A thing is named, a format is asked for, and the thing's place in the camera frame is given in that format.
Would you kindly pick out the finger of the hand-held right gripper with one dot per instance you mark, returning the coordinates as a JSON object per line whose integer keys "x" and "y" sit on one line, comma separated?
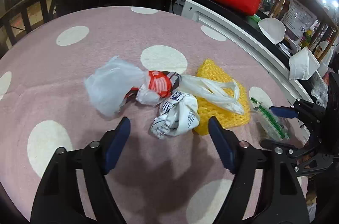
{"x": 312, "y": 157}
{"x": 283, "y": 111}

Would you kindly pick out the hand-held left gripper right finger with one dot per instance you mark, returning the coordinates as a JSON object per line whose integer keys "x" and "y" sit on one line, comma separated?
{"x": 221, "y": 144}

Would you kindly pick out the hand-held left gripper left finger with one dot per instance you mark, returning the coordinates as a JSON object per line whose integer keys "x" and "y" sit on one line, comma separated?
{"x": 116, "y": 147}

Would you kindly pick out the clear packet green bristles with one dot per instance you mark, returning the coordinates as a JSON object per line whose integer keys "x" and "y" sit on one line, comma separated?
{"x": 267, "y": 118}

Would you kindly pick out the white printed plastic bag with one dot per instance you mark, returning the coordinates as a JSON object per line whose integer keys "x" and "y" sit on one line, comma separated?
{"x": 180, "y": 115}

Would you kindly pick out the clear plastic bag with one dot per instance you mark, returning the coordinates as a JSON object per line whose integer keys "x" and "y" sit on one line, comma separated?
{"x": 319, "y": 93}

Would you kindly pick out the translucent white plastic bag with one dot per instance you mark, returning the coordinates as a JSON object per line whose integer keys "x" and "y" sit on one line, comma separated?
{"x": 111, "y": 86}

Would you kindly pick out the white plastic jug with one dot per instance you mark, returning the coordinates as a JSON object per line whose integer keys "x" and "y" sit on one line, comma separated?
{"x": 323, "y": 50}

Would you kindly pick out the yellow foam net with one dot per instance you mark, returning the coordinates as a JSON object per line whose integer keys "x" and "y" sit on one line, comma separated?
{"x": 209, "y": 70}

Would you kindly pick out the red white crumpled wrapper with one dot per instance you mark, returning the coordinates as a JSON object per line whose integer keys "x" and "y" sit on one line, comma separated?
{"x": 159, "y": 83}

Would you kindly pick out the printed paper sheet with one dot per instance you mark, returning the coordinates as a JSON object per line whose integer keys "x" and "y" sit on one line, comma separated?
{"x": 299, "y": 14}

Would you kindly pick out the wooden shelf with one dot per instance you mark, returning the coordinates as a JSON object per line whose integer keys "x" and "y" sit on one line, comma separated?
{"x": 315, "y": 0}

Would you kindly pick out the white drawer cabinet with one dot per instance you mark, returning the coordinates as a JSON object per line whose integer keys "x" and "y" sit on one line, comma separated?
{"x": 190, "y": 8}

